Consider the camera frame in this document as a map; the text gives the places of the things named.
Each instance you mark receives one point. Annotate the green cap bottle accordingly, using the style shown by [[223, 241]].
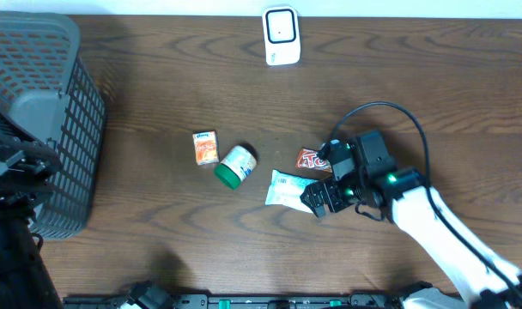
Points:
[[235, 167]]

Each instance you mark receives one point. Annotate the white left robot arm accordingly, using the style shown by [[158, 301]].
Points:
[[24, 280]]

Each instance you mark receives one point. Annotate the orange Kleenex tissue pack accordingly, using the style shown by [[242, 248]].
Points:
[[206, 147]]

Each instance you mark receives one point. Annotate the white barcode scanner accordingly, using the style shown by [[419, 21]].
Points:
[[281, 36]]

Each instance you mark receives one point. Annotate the orange chocolate bar wrapper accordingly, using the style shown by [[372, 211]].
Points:
[[309, 159]]

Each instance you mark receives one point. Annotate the green tissue pack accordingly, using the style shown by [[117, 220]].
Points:
[[285, 189]]

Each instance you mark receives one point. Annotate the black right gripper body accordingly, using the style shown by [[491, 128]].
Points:
[[346, 191]]

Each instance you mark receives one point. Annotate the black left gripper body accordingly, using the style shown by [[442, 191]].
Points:
[[7, 187]]

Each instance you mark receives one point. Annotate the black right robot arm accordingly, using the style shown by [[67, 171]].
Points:
[[404, 197]]

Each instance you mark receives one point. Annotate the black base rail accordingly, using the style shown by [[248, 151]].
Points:
[[148, 295]]

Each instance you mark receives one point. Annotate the grey plastic mesh basket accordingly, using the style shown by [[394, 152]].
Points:
[[45, 88]]

